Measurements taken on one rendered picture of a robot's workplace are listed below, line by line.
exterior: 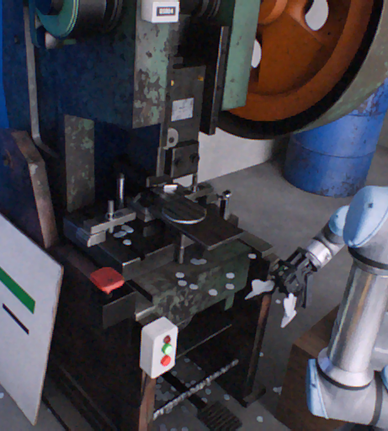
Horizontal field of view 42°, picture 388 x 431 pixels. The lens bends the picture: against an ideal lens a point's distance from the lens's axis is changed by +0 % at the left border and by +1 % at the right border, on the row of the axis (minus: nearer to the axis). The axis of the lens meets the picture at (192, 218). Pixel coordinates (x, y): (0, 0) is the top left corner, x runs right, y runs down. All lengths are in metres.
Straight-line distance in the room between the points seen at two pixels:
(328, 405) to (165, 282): 0.51
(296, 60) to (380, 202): 0.70
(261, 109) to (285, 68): 0.14
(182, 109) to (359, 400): 0.80
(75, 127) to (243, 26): 0.53
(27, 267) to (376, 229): 1.12
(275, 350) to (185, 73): 1.28
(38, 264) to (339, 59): 1.04
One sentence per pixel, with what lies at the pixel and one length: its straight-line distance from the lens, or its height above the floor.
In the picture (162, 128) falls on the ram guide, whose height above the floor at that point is 1.04.
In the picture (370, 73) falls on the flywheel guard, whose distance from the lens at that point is 1.41.
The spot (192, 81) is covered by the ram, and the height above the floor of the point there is 1.13.
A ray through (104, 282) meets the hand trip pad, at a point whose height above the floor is 0.76.
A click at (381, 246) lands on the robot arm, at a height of 1.01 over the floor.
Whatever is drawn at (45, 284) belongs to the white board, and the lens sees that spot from 1.61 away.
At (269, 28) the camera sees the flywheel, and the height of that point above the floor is 1.24.
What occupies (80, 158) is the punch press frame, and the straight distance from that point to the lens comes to 1.51.
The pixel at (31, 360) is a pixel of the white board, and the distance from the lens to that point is 1.78.
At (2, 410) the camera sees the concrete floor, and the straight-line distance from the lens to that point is 1.94.
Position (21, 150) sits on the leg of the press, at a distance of 1.57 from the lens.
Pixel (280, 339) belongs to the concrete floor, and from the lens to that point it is 2.24.
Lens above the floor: 1.46
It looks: 29 degrees down
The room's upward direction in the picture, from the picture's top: 6 degrees clockwise
